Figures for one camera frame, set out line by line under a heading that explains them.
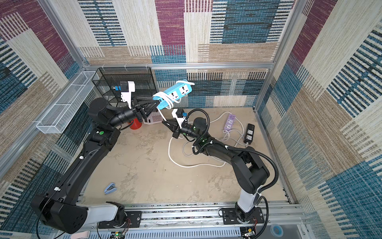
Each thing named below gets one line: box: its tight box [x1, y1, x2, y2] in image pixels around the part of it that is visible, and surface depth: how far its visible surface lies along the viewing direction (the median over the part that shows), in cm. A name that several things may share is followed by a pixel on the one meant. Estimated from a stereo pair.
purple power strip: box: [223, 114, 236, 130], surface depth 111 cm
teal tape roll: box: [270, 223, 284, 238], surface depth 71 cm
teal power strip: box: [152, 79, 193, 111], surface depth 60 cm
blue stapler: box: [104, 182, 118, 195], surface depth 83 cm
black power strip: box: [243, 123, 256, 145], surface depth 104 cm
